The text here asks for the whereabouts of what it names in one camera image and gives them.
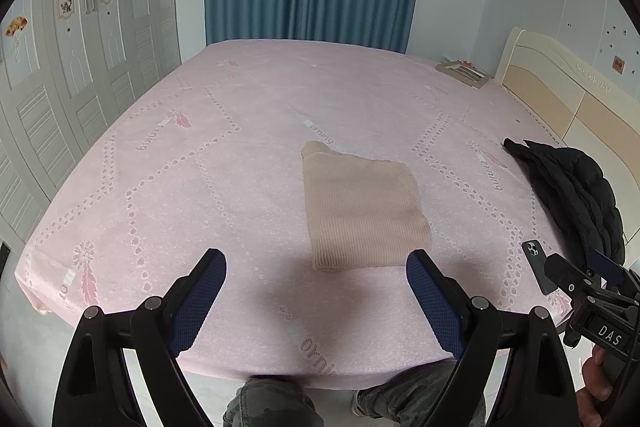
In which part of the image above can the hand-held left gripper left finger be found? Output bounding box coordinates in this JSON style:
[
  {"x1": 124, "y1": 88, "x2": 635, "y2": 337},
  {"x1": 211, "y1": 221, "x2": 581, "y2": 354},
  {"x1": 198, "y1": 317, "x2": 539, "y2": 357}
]
[{"x1": 51, "y1": 248, "x2": 228, "y2": 427}]

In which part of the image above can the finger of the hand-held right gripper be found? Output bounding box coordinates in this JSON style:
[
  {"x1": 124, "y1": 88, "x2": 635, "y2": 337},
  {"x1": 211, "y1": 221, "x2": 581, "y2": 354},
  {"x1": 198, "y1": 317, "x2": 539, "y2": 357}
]
[
  {"x1": 545, "y1": 253, "x2": 598, "y2": 295},
  {"x1": 587, "y1": 250, "x2": 640, "y2": 295}
]

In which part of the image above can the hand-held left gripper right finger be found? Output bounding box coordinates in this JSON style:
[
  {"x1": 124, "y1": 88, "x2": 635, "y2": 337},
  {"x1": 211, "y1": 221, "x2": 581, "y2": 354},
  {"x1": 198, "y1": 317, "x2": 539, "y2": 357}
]
[{"x1": 406, "y1": 249, "x2": 583, "y2": 427}]

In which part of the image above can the pink knit sweater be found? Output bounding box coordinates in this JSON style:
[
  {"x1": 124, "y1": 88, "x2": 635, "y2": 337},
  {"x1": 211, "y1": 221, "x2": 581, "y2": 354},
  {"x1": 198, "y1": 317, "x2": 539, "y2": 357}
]
[{"x1": 301, "y1": 140, "x2": 433, "y2": 272}]

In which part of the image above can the person's right hand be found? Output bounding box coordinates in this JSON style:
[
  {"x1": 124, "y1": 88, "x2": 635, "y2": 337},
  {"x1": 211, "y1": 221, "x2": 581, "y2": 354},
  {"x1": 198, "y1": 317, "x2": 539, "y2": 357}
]
[{"x1": 575, "y1": 348, "x2": 617, "y2": 427}]

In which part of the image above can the dark smartphone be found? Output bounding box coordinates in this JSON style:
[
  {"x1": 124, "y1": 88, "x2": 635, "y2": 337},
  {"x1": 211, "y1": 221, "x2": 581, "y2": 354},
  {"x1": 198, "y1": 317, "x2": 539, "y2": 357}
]
[{"x1": 521, "y1": 239, "x2": 558, "y2": 295}]

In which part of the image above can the black puffer jacket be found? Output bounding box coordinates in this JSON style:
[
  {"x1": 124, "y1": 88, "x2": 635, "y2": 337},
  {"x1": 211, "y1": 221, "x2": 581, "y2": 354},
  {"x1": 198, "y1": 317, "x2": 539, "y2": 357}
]
[{"x1": 502, "y1": 138, "x2": 626, "y2": 268}]

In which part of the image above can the person's right leg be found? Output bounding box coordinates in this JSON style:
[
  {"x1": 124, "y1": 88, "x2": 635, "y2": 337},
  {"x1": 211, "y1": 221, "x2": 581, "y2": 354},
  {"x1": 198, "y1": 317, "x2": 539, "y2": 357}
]
[{"x1": 352, "y1": 362, "x2": 486, "y2": 427}]

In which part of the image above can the person's leg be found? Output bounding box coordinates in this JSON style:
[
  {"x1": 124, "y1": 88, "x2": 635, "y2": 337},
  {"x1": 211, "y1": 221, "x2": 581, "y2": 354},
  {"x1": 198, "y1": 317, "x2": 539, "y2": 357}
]
[
  {"x1": 222, "y1": 377, "x2": 326, "y2": 427},
  {"x1": 352, "y1": 362, "x2": 486, "y2": 427}
]

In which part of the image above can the person's left leg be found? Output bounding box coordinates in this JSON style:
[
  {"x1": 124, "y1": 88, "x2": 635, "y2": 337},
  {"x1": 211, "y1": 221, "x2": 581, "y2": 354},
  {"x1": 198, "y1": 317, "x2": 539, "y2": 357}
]
[{"x1": 222, "y1": 377, "x2": 326, "y2": 427}]

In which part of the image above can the cream bed headboard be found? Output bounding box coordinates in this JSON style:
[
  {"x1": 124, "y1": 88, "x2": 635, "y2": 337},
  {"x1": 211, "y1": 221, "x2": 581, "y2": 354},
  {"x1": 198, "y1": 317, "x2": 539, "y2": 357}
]
[{"x1": 495, "y1": 27, "x2": 640, "y2": 188}]

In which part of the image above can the bed with pink sheet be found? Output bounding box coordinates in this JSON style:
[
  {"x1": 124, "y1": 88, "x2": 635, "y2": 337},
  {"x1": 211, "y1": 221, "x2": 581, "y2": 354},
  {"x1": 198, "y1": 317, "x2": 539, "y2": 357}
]
[{"x1": 14, "y1": 38, "x2": 576, "y2": 390}]

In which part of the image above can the white wardrobe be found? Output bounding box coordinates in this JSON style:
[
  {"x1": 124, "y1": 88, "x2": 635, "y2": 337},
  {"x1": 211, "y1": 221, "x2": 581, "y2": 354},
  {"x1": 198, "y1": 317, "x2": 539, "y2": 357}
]
[{"x1": 0, "y1": 0, "x2": 183, "y2": 268}]

